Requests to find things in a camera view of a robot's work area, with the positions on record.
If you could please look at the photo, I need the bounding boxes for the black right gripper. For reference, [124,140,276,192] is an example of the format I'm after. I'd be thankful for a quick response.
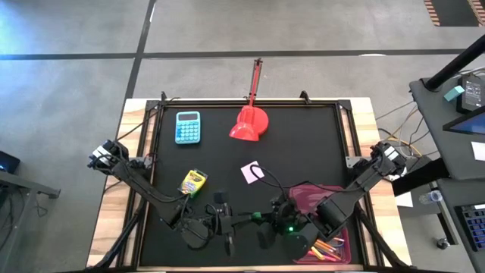
[261,196,304,246]

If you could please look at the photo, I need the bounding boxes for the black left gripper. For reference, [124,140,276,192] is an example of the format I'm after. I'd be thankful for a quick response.
[206,190,254,257]

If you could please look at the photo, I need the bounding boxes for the pink plastic pencil case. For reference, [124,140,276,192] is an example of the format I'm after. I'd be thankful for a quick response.
[288,184,352,265]

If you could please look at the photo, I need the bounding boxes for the white sticky note pad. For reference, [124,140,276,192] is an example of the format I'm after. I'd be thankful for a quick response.
[239,160,265,185]

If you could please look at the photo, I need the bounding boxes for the yellow green crayon box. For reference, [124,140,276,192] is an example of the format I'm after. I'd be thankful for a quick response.
[177,168,209,199]

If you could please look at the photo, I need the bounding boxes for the orange pencil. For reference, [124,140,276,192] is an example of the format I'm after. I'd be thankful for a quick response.
[316,238,342,256]
[318,244,343,262]

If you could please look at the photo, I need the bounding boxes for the red desk lamp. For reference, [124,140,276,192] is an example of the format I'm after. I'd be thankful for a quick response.
[228,57,270,143]

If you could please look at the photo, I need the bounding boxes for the teal calculator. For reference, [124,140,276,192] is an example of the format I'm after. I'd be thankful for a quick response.
[174,111,202,145]

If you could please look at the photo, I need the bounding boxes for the white paper sheet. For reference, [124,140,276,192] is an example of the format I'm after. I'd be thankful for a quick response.
[393,174,414,209]

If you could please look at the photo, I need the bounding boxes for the clear water bottle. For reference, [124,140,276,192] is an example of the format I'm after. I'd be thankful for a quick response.
[418,190,443,206]

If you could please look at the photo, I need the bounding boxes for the dark grey lower desk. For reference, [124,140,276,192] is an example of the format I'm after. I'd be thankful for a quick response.
[435,177,485,273]

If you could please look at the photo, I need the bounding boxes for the dark grey side desk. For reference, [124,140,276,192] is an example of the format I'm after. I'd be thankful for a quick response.
[408,67,485,181]

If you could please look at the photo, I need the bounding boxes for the black keyboard with lit keys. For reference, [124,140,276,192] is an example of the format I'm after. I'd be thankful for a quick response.
[454,203,485,252]

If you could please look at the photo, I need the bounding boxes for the white paper note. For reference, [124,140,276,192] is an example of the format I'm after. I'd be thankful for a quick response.
[471,140,485,162]

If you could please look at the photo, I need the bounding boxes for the laptop screen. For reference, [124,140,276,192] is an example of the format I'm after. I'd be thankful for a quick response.
[443,113,485,136]

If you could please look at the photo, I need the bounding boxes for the grey metal desk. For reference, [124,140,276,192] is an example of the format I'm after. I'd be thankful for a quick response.
[0,168,61,273]

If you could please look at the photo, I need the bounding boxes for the teal block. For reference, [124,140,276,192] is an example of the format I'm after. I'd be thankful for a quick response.
[443,85,466,102]

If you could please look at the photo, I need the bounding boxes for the black power adapter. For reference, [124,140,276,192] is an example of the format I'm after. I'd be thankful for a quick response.
[456,74,484,114]

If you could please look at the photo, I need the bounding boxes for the black pole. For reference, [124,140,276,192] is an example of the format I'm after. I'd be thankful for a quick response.
[424,33,485,92]

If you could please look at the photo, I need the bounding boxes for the black device with blue light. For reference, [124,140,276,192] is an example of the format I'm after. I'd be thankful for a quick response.
[0,150,21,174]

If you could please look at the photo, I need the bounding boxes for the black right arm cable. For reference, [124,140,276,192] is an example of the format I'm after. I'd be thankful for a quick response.
[249,164,344,195]

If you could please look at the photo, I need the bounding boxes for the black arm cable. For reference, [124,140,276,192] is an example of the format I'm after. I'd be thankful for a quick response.
[115,96,183,142]
[249,164,344,195]

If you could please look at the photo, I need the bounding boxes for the black aluminium table frame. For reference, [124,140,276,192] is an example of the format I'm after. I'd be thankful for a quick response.
[86,90,412,273]

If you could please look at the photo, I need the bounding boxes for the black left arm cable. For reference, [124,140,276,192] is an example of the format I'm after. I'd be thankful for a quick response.
[115,96,183,142]

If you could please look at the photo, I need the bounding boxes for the floor cables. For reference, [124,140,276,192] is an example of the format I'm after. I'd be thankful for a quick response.
[374,100,431,157]

